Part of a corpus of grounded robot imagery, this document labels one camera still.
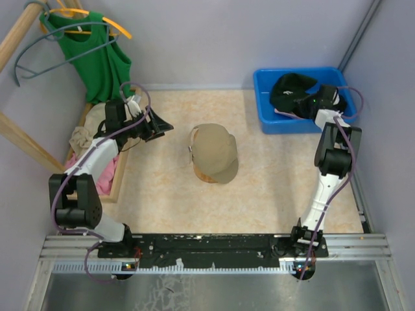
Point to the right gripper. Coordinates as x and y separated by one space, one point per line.
300 106

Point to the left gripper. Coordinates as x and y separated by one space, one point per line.
158 125

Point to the dark green baseball cap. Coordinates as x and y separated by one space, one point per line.
289 90

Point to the beige baseball cap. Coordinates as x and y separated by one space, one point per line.
214 151

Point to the wooden hat stand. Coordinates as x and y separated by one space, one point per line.
201 176

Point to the wooden clothes rack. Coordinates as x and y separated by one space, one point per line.
17 136

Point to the black baseball cap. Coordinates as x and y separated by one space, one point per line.
309 106

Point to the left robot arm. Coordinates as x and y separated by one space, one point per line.
75 204

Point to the pink cap in bin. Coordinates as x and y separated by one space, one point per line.
289 115

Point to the blue plastic bin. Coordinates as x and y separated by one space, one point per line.
272 123

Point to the cream cloth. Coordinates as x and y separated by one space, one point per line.
82 135

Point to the pink cloth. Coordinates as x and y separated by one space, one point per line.
105 181

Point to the grey-blue hanger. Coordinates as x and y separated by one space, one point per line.
40 56

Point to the green tank top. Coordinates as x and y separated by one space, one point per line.
102 71

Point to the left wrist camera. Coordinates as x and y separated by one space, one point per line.
133 105

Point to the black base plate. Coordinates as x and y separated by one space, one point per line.
201 251

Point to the aluminium frame rail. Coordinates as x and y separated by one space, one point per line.
78 254

